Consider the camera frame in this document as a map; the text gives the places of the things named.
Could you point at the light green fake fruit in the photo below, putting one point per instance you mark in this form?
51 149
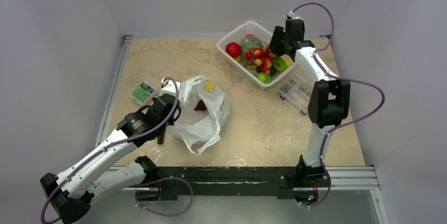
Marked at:
264 78

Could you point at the bright red fake apple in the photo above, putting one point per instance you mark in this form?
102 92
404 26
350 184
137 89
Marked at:
233 49

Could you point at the red fake fruit bunch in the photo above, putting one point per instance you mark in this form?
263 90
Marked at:
260 60

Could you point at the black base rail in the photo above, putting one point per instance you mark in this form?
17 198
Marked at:
278 182

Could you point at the green fake pumpkin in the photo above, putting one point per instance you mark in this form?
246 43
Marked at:
249 43

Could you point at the green label screwdriver box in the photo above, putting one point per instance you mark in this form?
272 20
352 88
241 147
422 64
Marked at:
144 93

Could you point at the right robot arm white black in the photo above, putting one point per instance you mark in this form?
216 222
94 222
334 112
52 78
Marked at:
329 102

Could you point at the white plastic basket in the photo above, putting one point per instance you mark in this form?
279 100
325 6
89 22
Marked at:
237 35

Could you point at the white plastic bag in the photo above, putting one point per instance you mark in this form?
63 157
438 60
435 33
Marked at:
199 130

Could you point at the clear plastic screw box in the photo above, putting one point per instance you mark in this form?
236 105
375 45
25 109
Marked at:
297 91

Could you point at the green yellow fake fruit half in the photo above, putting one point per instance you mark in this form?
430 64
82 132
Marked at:
281 63

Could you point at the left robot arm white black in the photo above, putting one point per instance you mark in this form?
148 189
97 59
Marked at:
73 192

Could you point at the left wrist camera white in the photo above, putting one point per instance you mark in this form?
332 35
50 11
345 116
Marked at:
169 87

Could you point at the black T-handle tool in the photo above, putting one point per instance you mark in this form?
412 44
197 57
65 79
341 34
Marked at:
160 139

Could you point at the dark red fake fruit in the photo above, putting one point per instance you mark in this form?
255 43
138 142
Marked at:
200 106

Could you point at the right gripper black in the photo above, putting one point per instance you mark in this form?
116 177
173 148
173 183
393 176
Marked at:
278 40

